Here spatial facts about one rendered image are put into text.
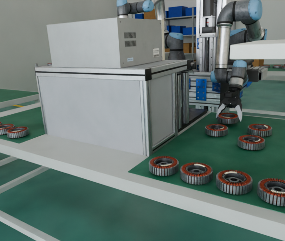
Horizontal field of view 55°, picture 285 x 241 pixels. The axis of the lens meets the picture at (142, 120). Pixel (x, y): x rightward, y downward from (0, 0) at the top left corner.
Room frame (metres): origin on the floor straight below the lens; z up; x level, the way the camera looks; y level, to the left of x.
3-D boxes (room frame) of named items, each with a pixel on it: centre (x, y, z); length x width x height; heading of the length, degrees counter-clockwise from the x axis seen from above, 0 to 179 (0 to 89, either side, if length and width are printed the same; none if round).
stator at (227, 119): (1.45, -0.48, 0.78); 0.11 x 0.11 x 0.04
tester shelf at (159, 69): (1.44, 0.14, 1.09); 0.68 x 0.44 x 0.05; 57
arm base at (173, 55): (2.39, -0.32, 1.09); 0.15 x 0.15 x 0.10
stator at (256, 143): (1.12, -0.47, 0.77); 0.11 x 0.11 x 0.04
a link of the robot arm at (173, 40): (2.40, -0.31, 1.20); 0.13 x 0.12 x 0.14; 50
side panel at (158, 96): (1.20, -0.09, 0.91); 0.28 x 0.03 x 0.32; 147
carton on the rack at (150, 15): (8.93, -0.49, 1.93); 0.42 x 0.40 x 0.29; 59
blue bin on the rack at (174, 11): (8.45, -1.19, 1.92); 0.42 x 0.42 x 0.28; 58
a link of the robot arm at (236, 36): (2.13, -0.75, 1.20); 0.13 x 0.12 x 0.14; 59
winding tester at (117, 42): (1.45, 0.15, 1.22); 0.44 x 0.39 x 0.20; 57
